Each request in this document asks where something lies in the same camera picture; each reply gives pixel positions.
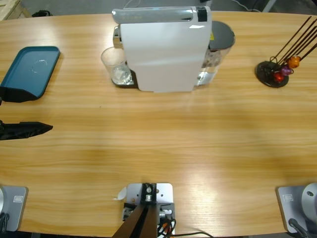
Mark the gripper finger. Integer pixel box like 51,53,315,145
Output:
0,86,38,103
0,121,53,141

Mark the clear drinking glass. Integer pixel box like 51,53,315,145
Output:
100,47,133,86

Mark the white capsule coffee machine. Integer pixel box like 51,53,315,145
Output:
111,5,213,94

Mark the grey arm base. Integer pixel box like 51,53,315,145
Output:
0,185,29,232
276,182,317,234

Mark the orange coffee capsule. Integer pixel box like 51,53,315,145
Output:
287,56,302,69

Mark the teal rectangular tray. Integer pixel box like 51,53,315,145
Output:
0,46,61,97

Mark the black object on floor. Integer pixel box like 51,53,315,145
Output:
31,9,53,17

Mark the wooden crate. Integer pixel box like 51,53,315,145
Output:
0,0,32,21

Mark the white paper tab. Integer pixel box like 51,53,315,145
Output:
113,187,127,201

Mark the clear water tank black lid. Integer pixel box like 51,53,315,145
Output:
194,21,236,87

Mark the black capsule holder with rods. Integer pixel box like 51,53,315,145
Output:
255,16,317,88

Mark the grey metal leg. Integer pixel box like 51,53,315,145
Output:
262,0,276,12

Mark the black base cable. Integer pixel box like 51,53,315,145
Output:
0,212,10,231
288,218,310,238

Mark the dark camera post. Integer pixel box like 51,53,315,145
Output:
111,182,158,238

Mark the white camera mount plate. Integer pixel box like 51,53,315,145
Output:
123,182,176,235

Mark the orange and black cable bundle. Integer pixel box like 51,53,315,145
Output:
157,218,177,238

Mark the white floor cable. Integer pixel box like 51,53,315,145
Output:
232,0,264,12

